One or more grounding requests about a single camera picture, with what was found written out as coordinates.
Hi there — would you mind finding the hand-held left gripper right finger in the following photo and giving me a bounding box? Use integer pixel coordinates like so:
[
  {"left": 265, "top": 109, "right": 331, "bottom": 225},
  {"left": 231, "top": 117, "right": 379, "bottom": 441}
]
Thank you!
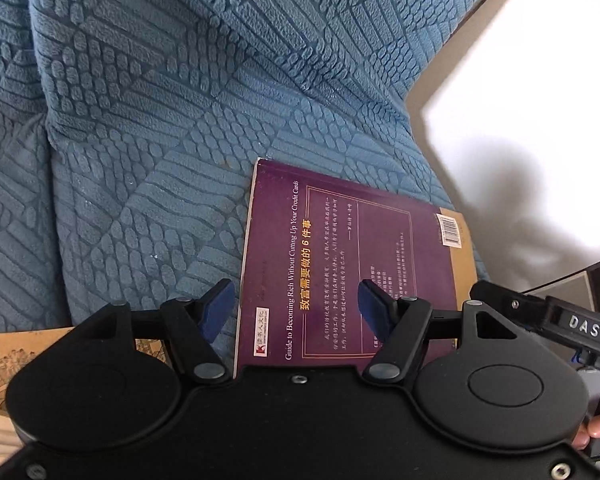
[{"left": 356, "top": 278, "right": 522, "bottom": 386}]

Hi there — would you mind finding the blue textured sofa cover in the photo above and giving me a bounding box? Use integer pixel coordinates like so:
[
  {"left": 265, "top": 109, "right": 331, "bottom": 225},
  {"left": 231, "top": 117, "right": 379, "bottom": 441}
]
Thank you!
[{"left": 0, "top": 0, "right": 516, "bottom": 341}]

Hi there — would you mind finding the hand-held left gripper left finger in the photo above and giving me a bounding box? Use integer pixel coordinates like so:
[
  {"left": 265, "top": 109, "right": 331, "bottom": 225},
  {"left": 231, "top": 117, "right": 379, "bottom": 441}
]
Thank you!
[{"left": 92, "top": 278, "right": 237, "bottom": 386}]

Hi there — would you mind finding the white side table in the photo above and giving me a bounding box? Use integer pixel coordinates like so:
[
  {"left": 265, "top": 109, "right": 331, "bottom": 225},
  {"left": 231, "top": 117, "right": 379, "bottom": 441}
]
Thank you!
[{"left": 404, "top": 0, "right": 600, "bottom": 323}]

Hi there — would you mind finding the purple book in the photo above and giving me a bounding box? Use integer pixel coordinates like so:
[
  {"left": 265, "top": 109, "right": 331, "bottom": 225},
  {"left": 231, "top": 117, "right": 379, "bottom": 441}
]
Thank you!
[{"left": 233, "top": 157, "right": 480, "bottom": 380}]

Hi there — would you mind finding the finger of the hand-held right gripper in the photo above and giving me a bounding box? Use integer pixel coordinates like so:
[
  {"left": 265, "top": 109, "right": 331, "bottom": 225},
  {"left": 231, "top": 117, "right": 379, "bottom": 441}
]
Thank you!
[{"left": 468, "top": 280, "right": 551, "bottom": 330}]

